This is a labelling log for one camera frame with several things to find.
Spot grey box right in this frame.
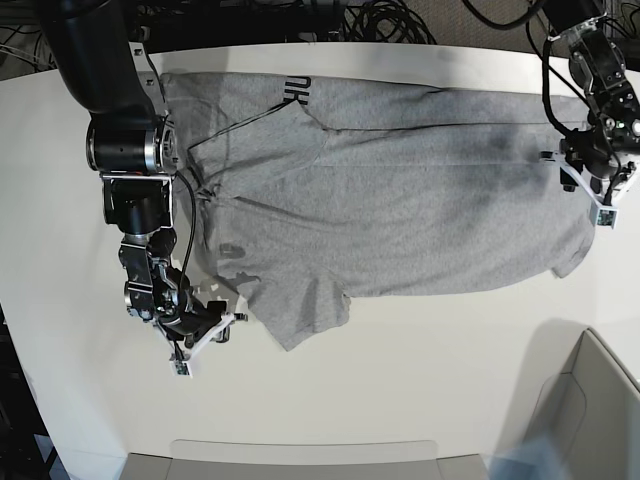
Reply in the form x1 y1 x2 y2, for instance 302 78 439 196
521 329 639 479

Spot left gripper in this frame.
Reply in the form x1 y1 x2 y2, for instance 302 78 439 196
540 140 639 205

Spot coiled black cables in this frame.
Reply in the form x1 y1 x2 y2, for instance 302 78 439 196
329 0 441 46

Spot grey T-shirt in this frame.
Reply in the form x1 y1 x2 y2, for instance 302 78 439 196
162 73 595 350

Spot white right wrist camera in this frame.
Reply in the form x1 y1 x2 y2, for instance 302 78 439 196
170 359 193 378

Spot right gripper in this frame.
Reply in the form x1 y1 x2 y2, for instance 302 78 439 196
154 300 248 360

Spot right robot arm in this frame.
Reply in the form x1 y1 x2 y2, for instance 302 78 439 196
35 1 246 375

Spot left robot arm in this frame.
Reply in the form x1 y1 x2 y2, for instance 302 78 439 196
530 1 639 206

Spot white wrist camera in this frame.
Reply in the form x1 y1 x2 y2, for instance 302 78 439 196
170 359 193 378
592 203 618 229

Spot grey box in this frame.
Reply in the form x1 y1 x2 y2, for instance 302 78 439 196
521 329 639 479
120 439 489 479

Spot grey box bottom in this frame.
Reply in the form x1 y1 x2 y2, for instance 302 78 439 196
120 439 489 479

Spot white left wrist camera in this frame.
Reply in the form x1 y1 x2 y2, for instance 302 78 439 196
592 203 618 229

